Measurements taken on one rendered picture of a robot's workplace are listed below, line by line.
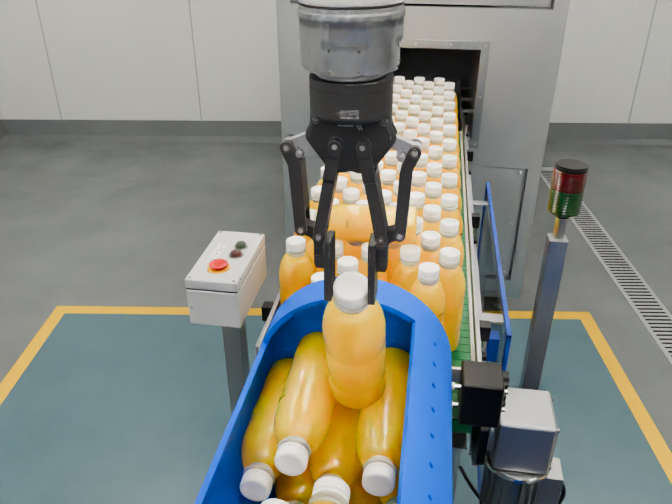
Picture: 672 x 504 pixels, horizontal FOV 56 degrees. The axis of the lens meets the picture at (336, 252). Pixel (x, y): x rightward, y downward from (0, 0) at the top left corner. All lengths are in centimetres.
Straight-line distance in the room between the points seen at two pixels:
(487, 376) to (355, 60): 71
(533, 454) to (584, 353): 169
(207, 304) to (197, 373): 152
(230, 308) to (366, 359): 51
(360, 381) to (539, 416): 58
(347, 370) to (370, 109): 32
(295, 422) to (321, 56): 44
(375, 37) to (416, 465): 42
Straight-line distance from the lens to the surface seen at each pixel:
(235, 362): 137
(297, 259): 124
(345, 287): 67
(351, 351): 71
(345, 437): 84
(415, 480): 67
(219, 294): 118
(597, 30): 538
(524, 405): 129
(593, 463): 247
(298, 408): 80
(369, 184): 60
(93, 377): 281
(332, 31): 53
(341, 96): 55
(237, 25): 512
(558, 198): 131
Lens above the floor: 170
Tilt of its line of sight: 29 degrees down
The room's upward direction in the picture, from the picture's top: straight up
